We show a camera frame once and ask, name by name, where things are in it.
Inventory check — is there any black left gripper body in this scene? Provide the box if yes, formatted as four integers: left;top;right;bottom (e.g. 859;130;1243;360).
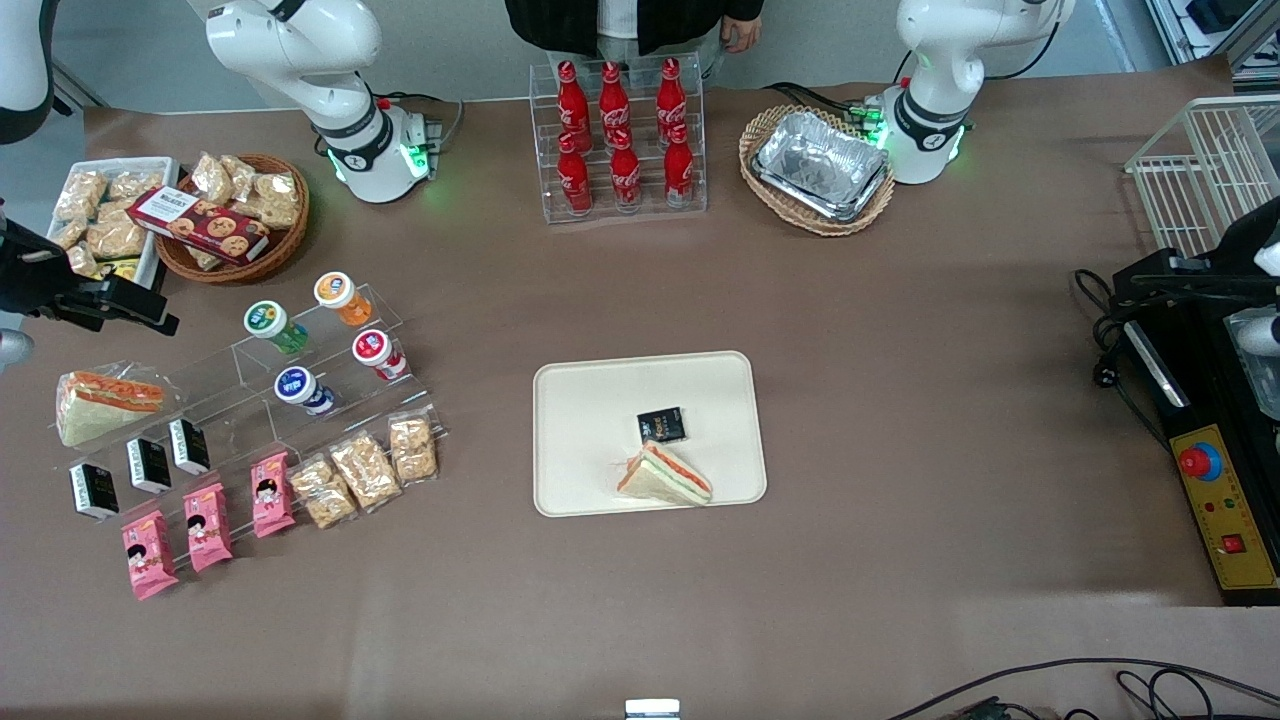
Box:
1215;195;1280;291

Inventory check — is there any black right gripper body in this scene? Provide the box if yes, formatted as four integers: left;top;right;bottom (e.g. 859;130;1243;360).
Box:
0;228;119;319

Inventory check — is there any green gum bottle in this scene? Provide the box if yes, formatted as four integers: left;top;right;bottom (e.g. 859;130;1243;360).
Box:
243;300;311;356

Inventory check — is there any blue gum bottle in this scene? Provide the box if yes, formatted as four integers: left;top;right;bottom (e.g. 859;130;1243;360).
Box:
274;366;337;417

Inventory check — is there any orange gum bottle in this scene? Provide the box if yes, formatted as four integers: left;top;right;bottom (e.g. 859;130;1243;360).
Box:
313;271;374;328

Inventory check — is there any red gum bottle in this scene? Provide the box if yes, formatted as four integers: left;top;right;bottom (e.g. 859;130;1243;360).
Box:
351;329;409;382

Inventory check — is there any wicker basket with foil tray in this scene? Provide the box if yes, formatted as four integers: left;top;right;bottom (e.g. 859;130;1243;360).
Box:
738;105;897;238

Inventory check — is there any silver foil tray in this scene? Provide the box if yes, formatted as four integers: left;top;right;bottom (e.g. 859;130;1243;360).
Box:
752;110;891;223

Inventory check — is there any cream plastic tray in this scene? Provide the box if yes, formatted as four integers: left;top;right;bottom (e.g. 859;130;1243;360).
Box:
532;350;769;518

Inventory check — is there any wrapped triangle sandwich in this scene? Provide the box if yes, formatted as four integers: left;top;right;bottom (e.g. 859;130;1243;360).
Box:
614;440;715;508
55;365;171;448

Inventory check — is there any silver machine lever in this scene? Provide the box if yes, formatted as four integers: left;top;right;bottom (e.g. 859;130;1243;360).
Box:
1123;320;1189;408

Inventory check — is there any red cookie box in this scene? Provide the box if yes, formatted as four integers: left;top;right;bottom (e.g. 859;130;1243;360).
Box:
127;186;271;266

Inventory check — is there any clear acrylic tiered stand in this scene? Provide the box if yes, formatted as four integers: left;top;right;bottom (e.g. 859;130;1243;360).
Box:
58;283;448;561

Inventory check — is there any black machine with yellow panel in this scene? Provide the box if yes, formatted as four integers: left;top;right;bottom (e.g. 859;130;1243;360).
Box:
1113;255;1280;607

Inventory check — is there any white plastic bin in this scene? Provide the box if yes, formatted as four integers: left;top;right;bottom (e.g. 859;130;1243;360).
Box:
47;157;181;291

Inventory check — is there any round wicker snack basket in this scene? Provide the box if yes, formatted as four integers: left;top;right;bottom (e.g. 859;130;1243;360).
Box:
155;153;311;286

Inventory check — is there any black tissue pack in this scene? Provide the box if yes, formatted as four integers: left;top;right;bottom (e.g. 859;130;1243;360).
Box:
68;462;120;522
637;406;688;444
168;417;212;476
126;437;173;495

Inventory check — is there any red emergency stop button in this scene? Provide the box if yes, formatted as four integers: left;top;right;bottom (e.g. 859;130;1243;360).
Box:
1178;441;1223;483

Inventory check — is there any pink snack pack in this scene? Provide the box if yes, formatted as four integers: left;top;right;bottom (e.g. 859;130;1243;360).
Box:
121;511;179;601
250;451;297;539
183;483;234;573

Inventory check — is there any clear acrylic bottle rack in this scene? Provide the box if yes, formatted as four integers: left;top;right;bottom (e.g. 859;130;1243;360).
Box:
528;55;709;225

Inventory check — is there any red cola bottle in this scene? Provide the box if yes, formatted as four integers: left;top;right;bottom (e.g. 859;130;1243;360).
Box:
663;122;696;208
556;132;593;216
655;57;689;131
598;62;631;136
610;128;643;213
556;60;591;138

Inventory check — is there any person in black jacket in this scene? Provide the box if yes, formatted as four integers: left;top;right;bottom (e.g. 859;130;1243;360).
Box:
504;0;767;58

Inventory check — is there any white wire basket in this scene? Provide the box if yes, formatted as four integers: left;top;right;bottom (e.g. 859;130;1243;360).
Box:
1124;95;1280;259

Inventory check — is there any black power cable with plug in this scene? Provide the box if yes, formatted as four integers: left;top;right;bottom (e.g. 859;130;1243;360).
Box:
1072;268;1169;446

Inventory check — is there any metal frame shelf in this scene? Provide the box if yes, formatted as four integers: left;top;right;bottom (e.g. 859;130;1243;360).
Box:
1145;0;1280;71

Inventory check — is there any grey cable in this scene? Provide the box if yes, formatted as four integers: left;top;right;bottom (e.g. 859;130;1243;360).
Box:
375;92;466;153

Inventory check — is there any long black cable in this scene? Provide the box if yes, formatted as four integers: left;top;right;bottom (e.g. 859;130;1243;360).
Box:
885;657;1280;720

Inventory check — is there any looped black cable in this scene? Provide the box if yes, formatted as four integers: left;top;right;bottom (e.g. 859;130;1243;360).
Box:
1115;668;1226;720

